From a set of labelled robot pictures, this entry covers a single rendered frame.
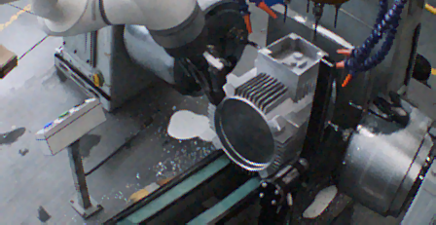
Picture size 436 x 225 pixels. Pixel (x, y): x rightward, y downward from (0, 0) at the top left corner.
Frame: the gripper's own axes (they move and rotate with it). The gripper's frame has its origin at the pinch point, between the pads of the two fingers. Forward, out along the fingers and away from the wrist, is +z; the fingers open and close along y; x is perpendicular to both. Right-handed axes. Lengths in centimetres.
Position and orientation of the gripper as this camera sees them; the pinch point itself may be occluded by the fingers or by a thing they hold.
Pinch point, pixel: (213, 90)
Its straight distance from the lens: 109.2
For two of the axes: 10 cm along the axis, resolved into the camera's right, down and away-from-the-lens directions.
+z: 2.6, 4.7, 8.4
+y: -7.5, -4.5, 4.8
